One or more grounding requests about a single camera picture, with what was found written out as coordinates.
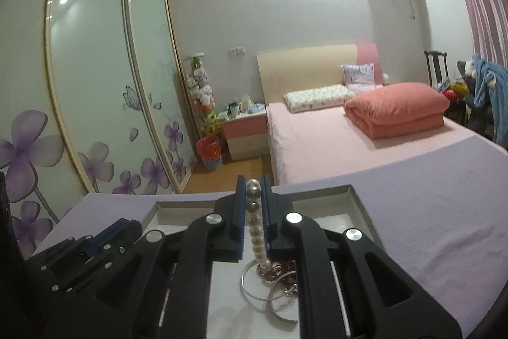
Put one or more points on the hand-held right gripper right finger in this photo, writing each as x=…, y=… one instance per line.
x=269, y=220

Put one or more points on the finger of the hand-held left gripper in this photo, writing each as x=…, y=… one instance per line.
x=107, y=263
x=115, y=233

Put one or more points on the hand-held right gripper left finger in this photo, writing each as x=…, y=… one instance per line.
x=239, y=220

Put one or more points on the thin silver bangle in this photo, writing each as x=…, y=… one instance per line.
x=242, y=283

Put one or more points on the grey cardboard tray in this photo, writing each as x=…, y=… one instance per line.
x=226, y=307

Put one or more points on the wide silver cuff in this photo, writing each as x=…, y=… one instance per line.
x=278, y=313

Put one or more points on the red waste bin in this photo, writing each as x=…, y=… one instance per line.
x=209, y=152

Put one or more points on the pink and cream nightstand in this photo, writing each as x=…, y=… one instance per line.
x=244, y=134

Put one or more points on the bed with pink sheet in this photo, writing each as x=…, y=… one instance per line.
x=317, y=140

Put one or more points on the white cup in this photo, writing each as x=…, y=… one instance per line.
x=234, y=109

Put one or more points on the light blue cloth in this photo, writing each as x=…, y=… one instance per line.
x=256, y=108

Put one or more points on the floral white pillow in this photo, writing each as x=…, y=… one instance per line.
x=317, y=96

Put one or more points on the column of stuffed toys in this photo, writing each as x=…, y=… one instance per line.
x=202, y=92

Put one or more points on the purple tablecloth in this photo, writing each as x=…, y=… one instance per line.
x=416, y=204

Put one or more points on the flower print sliding wardrobe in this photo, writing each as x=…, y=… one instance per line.
x=87, y=85

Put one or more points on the cream and pink headboard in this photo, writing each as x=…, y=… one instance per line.
x=301, y=69

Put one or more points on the small purple print pillow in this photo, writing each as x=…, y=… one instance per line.
x=359, y=77

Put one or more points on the folded salmon pink quilt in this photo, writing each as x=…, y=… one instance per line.
x=397, y=108

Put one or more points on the dark wooden chair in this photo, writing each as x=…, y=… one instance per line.
x=435, y=67

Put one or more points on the pile of colourful toys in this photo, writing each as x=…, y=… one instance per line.
x=454, y=88

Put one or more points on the blue garment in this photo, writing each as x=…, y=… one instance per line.
x=496, y=92

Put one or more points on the white wall socket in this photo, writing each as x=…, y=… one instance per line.
x=237, y=51

